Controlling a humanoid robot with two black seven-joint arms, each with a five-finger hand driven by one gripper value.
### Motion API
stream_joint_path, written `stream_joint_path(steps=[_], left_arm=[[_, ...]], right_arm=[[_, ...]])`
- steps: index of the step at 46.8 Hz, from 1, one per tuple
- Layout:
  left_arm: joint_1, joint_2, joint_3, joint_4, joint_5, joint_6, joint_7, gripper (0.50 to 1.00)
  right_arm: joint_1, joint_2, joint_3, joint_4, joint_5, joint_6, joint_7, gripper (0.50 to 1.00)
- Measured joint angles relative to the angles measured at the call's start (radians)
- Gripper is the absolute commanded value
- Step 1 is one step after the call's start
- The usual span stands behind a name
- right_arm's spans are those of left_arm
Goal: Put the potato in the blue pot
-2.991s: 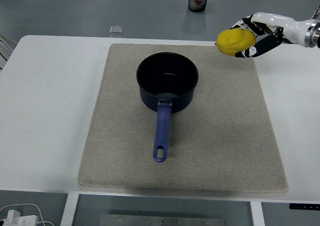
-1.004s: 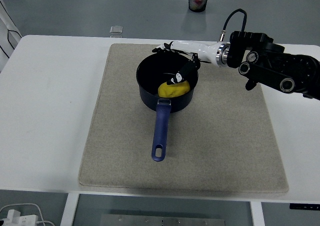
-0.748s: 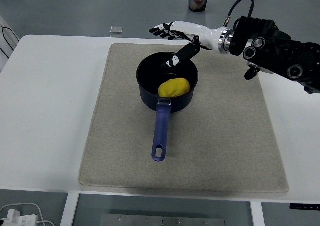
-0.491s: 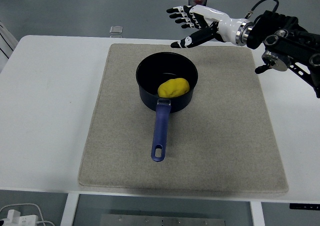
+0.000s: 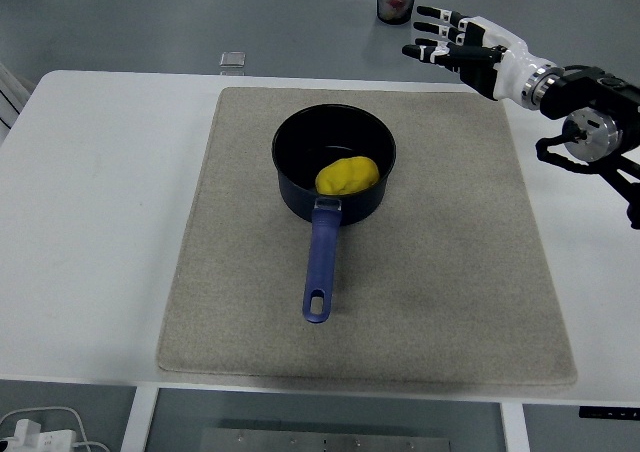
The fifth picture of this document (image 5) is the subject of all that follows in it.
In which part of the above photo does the white table leg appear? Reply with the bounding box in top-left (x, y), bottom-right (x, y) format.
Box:
top-left (121, 385), bottom-right (160, 452)
top-left (499, 402), bottom-right (531, 452)

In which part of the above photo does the grey metal plate with screws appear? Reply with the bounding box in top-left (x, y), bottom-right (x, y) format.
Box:
top-left (200, 427), bottom-right (454, 452)

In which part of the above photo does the blue pot with handle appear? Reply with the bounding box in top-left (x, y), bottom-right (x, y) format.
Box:
top-left (271, 103), bottom-right (398, 324)

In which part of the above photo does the white cable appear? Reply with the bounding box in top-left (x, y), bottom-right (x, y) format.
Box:
top-left (0, 405), bottom-right (109, 452)

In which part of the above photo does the beige table mat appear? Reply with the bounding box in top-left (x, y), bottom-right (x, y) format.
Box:
top-left (157, 86), bottom-right (579, 387)

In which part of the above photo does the white power strip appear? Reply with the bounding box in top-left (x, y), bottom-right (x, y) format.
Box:
top-left (0, 418), bottom-right (77, 452)

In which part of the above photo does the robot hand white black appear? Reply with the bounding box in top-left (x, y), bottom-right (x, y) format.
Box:
top-left (402, 5), bottom-right (556, 102)

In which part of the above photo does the yellow potato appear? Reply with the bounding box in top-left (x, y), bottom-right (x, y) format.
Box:
top-left (314, 155), bottom-right (380, 196)

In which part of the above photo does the black table control panel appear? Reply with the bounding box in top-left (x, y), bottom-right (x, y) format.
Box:
top-left (578, 406), bottom-right (640, 420)

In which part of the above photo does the small clear square lid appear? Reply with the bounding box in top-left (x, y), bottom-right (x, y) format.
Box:
top-left (218, 50), bottom-right (249, 69)

